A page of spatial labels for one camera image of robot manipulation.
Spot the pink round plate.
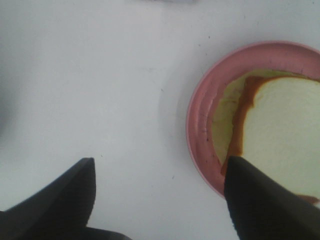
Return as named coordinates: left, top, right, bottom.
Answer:
left=185, top=40, right=320, bottom=197

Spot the white bread sandwich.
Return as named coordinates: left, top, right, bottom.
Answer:
left=211, top=69, right=320, bottom=205

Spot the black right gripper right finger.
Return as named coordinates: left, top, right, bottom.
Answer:
left=224, top=156, right=320, bottom=240

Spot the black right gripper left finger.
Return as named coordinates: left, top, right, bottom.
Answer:
left=0, top=158, right=128, bottom=240

